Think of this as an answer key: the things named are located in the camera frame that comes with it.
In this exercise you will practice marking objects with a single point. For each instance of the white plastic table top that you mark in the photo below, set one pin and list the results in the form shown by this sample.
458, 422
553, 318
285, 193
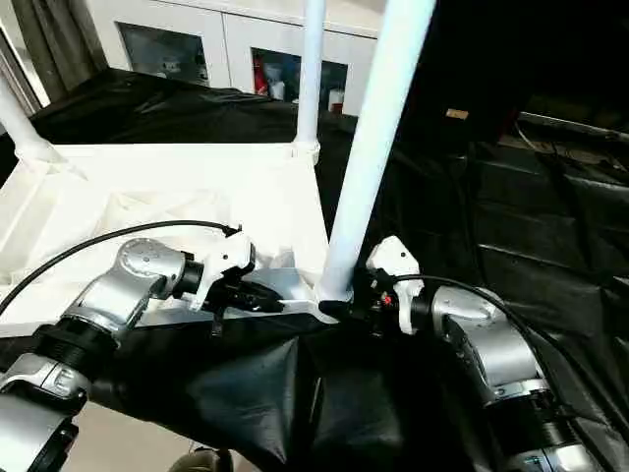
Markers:
177, 206

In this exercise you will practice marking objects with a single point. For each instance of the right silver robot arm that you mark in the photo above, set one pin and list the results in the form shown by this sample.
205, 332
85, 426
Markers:
491, 344

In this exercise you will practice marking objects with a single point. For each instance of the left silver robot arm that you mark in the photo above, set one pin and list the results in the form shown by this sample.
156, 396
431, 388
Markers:
108, 295

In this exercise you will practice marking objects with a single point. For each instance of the black plastic mat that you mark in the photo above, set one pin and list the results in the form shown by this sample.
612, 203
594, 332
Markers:
550, 226

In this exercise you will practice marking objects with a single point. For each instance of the small white jar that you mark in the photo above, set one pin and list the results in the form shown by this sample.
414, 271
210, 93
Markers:
336, 101

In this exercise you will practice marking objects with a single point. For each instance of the small red bottle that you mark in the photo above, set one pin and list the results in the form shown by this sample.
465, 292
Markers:
260, 79

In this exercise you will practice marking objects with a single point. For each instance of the white glass-door cabinet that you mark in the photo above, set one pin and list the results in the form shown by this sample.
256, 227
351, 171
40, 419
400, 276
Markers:
216, 29

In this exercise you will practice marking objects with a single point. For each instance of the grey curtain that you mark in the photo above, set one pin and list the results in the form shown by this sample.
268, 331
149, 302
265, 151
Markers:
54, 39

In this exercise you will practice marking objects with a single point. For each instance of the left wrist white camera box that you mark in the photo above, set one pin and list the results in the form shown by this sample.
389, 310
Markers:
228, 261

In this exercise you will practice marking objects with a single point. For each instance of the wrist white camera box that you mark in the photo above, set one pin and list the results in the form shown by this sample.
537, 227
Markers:
398, 265
228, 261

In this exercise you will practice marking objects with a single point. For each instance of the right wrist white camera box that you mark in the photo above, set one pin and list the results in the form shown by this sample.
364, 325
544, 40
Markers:
398, 265

